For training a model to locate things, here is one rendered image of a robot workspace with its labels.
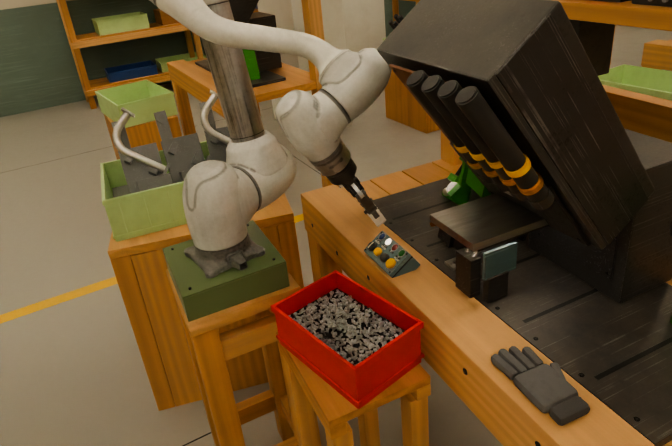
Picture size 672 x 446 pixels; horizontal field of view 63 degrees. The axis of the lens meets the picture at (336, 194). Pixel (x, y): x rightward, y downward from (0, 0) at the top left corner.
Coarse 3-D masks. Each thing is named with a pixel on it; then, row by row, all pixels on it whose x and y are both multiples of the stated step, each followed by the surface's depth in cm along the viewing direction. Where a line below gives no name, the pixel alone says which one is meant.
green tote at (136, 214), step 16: (112, 176) 229; (112, 192) 232; (144, 192) 196; (160, 192) 199; (176, 192) 201; (112, 208) 194; (128, 208) 196; (144, 208) 199; (160, 208) 201; (176, 208) 203; (112, 224) 196; (128, 224) 198; (144, 224) 201; (160, 224) 203; (176, 224) 206
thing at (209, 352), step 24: (264, 312) 181; (216, 336) 147; (240, 336) 153; (264, 336) 157; (192, 360) 180; (216, 360) 150; (264, 360) 197; (216, 384) 153; (216, 408) 156; (240, 408) 195; (264, 408) 199; (288, 408) 193; (216, 432) 165; (240, 432) 164; (288, 432) 206
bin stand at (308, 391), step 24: (288, 360) 139; (288, 384) 151; (312, 384) 126; (408, 384) 124; (312, 408) 153; (336, 408) 119; (360, 408) 119; (408, 408) 128; (312, 432) 156; (336, 432) 118; (360, 432) 171; (408, 432) 133
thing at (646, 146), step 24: (648, 144) 123; (648, 168) 113; (648, 216) 119; (528, 240) 150; (552, 240) 141; (624, 240) 120; (648, 240) 122; (576, 264) 136; (600, 264) 128; (624, 264) 122; (648, 264) 126; (600, 288) 131; (624, 288) 125; (648, 288) 129
